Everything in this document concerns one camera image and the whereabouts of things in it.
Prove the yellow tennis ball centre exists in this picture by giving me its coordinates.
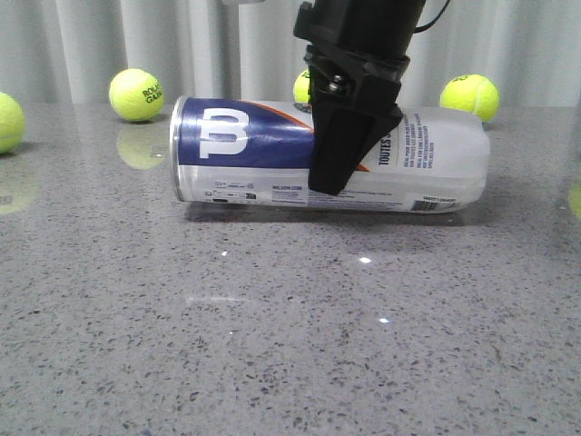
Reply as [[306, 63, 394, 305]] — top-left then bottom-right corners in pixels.
[[292, 68, 310, 104]]

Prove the black cable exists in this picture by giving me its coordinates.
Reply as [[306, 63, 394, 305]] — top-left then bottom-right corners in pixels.
[[415, 0, 451, 34]]

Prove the yellow tennis ball far left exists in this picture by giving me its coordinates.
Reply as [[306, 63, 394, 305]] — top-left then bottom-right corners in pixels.
[[0, 93, 25, 154]]

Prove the yellow tennis ball with lettering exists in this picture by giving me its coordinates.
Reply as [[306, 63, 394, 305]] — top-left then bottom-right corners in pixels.
[[109, 68, 164, 122]]

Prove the white blue tennis ball can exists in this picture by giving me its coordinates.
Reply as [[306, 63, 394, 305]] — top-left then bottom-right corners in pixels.
[[169, 96, 490, 213]]

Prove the grey pleated curtain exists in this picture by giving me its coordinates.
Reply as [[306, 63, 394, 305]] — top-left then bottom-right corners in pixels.
[[1, 1, 580, 106]]

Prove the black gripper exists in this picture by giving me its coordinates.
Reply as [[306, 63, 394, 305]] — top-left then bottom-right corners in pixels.
[[293, 1, 425, 195]]

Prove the yellow tennis ball right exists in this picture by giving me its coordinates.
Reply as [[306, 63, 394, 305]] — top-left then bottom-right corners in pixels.
[[439, 74, 500, 123]]

